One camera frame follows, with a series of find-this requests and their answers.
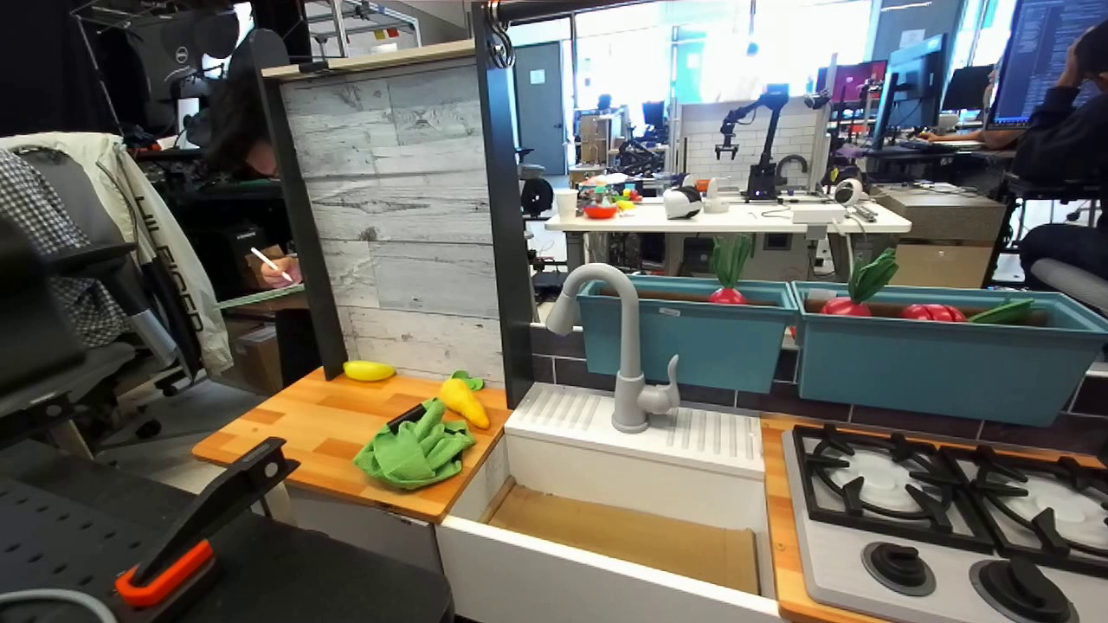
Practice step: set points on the background black robot arm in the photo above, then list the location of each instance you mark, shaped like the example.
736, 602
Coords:
768, 174

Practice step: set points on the green plush cloth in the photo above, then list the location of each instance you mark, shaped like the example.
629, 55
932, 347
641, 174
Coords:
416, 446

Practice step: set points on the grey toy faucet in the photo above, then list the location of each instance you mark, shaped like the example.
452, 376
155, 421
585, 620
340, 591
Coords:
631, 395

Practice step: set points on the left teal planter box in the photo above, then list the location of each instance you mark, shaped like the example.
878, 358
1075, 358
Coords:
726, 347

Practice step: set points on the teal planter box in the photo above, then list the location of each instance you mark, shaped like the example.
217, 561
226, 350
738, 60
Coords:
1014, 358
726, 347

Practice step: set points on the red radish toy left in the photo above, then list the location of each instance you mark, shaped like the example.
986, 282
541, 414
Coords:
729, 266

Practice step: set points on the red radish toy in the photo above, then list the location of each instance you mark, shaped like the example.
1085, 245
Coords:
862, 285
729, 266

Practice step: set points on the wooden counter board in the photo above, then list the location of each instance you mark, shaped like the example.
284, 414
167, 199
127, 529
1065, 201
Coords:
327, 421

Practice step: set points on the white toy sink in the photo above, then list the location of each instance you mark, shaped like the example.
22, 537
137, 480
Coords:
571, 520

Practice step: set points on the white background table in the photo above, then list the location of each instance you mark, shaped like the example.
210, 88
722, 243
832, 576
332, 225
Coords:
654, 237

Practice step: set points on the grey stone backsplash panel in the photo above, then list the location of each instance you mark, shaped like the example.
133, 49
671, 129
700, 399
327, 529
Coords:
391, 165

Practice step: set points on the red radish toy right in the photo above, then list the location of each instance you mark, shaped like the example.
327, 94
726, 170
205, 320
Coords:
862, 285

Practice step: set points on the red pepper toy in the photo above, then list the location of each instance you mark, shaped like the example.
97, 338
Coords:
932, 313

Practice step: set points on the toy stove top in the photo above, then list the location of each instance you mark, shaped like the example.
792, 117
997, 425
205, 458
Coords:
934, 534

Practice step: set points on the right teal planter box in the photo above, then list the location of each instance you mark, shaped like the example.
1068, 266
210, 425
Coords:
1014, 358

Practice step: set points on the black orange clamp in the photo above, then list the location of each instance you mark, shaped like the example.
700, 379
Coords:
184, 553

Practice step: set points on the black vertical post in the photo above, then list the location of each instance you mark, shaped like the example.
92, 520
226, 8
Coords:
504, 195

